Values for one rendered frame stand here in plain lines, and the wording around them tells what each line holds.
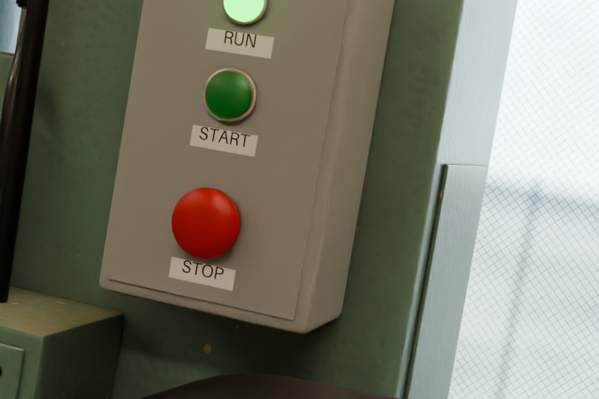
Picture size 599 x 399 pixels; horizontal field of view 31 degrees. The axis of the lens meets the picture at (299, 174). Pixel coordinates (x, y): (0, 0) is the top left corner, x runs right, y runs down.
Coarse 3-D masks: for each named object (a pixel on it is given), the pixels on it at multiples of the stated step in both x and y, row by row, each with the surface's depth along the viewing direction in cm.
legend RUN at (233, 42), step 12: (216, 36) 46; (228, 36) 45; (240, 36) 45; (252, 36) 45; (264, 36) 45; (216, 48) 46; (228, 48) 45; (240, 48) 45; (252, 48) 45; (264, 48) 45
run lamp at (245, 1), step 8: (224, 0) 45; (232, 0) 45; (240, 0) 45; (248, 0) 44; (256, 0) 44; (264, 0) 45; (224, 8) 45; (232, 8) 45; (240, 8) 45; (248, 8) 45; (256, 8) 45; (264, 8) 45; (232, 16) 45; (240, 16) 45; (248, 16) 45; (256, 16) 45; (240, 24) 45; (248, 24) 45
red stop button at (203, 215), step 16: (192, 192) 45; (208, 192) 45; (224, 192) 45; (176, 208) 45; (192, 208) 45; (208, 208) 45; (224, 208) 44; (176, 224) 45; (192, 224) 45; (208, 224) 45; (224, 224) 44; (240, 224) 45; (176, 240) 45; (192, 240) 45; (208, 240) 45; (224, 240) 45; (208, 256) 45
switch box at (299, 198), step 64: (192, 0) 46; (320, 0) 44; (384, 0) 47; (192, 64) 46; (256, 64) 45; (320, 64) 44; (128, 128) 47; (192, 128) 46; (256, 128) 45; (320, 128) 44; (128, 192) 47; (256, 192) 45; (320, 192) 44; (128, 256) 47; (192, 256) 46; (256, 256) 45; (320, 256) 45; (256, 320) 45; (320, 320) 46
